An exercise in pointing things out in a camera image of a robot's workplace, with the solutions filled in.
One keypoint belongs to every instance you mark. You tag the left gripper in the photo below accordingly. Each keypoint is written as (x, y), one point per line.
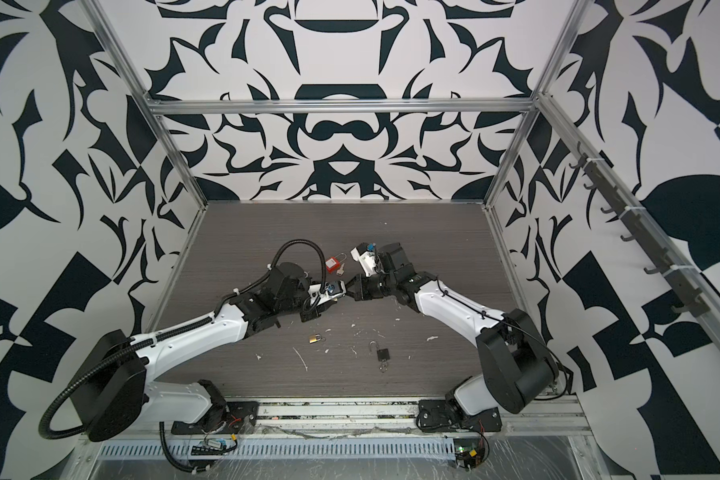
(313, 313)

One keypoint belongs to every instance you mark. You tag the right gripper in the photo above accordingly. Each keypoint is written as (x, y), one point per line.
(361, 282)

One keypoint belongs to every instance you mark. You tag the red padlock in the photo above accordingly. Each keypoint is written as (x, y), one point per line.
(335, 264)

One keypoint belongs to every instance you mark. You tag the black padlock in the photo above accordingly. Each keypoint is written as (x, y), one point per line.
(382, 354)

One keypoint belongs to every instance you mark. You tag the large brass padlock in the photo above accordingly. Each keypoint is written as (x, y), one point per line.
(336, 288)

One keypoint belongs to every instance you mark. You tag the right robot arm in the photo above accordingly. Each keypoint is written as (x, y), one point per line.
(516, 364)

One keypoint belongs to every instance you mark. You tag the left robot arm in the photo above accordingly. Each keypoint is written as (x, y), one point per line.
(119, 386)

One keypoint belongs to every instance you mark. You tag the left circuit board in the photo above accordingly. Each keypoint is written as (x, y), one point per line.
(215, 447)

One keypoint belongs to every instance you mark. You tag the circuit board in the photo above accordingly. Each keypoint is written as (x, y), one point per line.
(215, 447)
(469, 456)

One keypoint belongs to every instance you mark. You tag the right circuit board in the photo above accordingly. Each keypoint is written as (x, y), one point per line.
(469, 456)

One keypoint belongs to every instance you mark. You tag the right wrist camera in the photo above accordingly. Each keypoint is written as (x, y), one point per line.
(365, 255)

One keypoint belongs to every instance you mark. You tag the aluminium front rail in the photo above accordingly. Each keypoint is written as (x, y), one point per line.
(341, 417)

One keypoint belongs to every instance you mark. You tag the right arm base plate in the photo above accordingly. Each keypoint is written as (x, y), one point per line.
(445, 415)

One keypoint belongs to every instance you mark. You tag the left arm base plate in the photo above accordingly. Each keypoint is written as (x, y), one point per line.
(234, 418)

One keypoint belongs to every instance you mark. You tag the white cable duct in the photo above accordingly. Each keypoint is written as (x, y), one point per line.
(298, 448)

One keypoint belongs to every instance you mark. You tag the wall hook rack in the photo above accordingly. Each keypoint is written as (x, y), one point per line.
(637, 257)

